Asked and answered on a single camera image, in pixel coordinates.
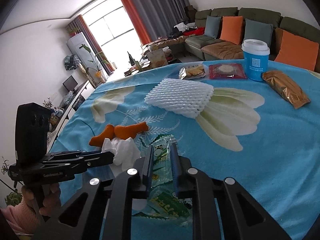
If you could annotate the orange cushion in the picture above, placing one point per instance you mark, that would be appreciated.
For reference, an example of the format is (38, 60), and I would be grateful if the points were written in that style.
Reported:
(231, 30)
(297, 48)

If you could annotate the narrow grey and orange curtain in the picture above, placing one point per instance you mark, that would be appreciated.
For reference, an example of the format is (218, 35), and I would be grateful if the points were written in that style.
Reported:
(87, 35)

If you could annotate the tall leafy potted plant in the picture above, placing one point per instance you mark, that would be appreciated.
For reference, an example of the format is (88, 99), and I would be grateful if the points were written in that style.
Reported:
(96, 62)

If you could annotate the window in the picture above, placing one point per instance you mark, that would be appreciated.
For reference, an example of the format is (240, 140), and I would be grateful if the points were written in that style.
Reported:
(112, 27)

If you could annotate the cluttered coffee table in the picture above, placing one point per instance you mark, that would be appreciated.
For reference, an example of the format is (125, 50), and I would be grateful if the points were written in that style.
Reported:
(172, 60)

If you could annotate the blue cup with white lid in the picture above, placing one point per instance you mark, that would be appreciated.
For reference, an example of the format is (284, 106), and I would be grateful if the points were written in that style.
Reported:
(256, 65)

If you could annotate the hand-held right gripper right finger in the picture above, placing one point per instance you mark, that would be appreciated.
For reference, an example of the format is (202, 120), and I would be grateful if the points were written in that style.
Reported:
(175, 172)

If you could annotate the pink sleeved left forearm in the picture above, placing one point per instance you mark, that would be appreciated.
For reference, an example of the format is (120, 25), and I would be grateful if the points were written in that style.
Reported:
(17, 215)

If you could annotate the white foam net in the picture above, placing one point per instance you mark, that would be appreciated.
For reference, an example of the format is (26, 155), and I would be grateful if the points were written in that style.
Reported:
(180, 97)

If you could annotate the white standing air conditioner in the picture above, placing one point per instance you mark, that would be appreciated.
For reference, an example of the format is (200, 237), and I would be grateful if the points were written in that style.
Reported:
(77, 43)

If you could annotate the pile of clothes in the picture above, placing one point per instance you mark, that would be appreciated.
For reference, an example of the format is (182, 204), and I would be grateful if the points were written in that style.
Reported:
(182, 28)

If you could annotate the green leafy houseplant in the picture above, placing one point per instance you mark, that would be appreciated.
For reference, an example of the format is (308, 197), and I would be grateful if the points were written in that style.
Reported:
(12, 197)

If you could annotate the clear plastic bag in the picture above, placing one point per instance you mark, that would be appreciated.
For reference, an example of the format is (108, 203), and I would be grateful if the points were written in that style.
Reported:
(67, 97)

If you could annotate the green printed plastic wrapper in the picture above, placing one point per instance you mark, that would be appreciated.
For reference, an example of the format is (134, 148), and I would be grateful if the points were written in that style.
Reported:
(161, 160)

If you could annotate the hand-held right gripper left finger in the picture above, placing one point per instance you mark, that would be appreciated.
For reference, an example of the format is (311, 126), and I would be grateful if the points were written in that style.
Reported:
(147, 175)

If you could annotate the green sofa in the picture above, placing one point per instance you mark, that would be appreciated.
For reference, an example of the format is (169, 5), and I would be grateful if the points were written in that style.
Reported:
(252, 12)

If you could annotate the white tissue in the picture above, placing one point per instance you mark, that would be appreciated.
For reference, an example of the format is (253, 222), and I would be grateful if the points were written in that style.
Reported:
(125, 152)

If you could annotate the white TV cabinet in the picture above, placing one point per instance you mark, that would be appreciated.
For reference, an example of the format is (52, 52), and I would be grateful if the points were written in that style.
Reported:
(80, 92)

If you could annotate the wide grey and orange curtain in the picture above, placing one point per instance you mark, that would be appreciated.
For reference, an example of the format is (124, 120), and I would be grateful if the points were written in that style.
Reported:
(160, 10)

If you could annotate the orange peel piece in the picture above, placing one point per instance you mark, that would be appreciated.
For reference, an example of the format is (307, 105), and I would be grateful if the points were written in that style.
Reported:
(132, 130)
(102, 136)

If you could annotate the covered standing fan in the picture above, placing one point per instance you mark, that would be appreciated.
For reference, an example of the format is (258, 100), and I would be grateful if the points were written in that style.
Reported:
(71, 62)

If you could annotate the blue-grey cushion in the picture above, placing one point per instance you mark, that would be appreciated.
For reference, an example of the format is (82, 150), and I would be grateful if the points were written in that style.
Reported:
(258, 30)
(212, 27)

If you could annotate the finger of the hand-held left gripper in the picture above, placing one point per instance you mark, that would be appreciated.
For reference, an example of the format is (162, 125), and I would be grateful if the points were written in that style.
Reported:
(75, 154)
(100, 160)

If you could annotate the person's left hand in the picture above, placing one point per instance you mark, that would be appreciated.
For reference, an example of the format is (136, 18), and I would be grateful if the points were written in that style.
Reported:
(53, 195)

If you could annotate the brown sofa seat pad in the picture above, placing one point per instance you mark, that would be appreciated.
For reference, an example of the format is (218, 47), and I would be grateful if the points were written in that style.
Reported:
(222, 48)

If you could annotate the red snack packet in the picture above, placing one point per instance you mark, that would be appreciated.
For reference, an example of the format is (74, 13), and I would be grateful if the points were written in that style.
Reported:
(226, 71)

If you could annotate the clear cracker packet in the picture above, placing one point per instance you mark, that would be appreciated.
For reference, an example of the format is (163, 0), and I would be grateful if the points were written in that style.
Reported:
(192, 72)

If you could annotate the sealed gold snack packet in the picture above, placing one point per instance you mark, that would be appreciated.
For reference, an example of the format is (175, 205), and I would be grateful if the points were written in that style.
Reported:
(285, 88)

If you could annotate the beige paper bag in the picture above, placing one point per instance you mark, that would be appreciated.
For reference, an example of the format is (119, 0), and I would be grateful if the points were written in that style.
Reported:
(157, 58)

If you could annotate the brown cardboard boxes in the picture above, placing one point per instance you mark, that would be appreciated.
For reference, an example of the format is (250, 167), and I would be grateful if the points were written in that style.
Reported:
(190, 11)

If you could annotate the black monitor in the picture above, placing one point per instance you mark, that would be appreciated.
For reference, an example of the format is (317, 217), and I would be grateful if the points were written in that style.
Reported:
(70, 82)

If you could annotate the small red potted plant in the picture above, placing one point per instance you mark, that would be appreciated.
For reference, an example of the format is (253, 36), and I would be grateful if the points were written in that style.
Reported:
(73, 30)

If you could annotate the small plant in blue vase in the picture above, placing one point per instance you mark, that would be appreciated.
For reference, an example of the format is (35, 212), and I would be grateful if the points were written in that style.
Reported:
(47, 103)

